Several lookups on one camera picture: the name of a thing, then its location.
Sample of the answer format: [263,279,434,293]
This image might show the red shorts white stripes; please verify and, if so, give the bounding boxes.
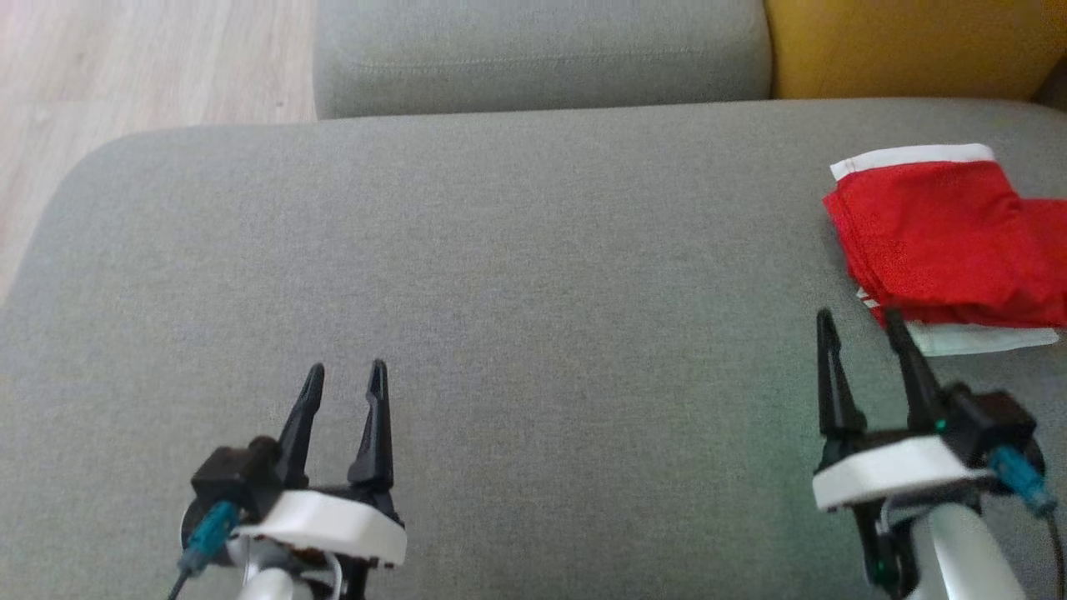
[823,143,1067,330]

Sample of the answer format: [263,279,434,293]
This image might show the large yellow sofa cushion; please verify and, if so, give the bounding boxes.
[764,0,1067,103]

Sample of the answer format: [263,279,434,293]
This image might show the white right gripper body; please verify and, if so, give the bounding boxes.
[812,433,999,598]

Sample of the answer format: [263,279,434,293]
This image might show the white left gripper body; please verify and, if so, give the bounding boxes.
[229,487,409,600]

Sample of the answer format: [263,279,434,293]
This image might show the red basketball jersey white sleeves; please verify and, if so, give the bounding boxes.
[857,283,1061,358]

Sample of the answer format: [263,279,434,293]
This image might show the grey sofa backrest cushion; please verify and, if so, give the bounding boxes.
[313,0,774,120]

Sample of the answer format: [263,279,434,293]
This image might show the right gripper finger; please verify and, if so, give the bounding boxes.
[884,308,952,435]
[817,308,869,443]

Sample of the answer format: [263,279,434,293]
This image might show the left arm black teal-plug cable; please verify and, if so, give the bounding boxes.
[167,500,243,600]

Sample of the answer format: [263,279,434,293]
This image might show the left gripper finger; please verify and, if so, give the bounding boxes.
[278,363,326,489]
[348,360,395,494]

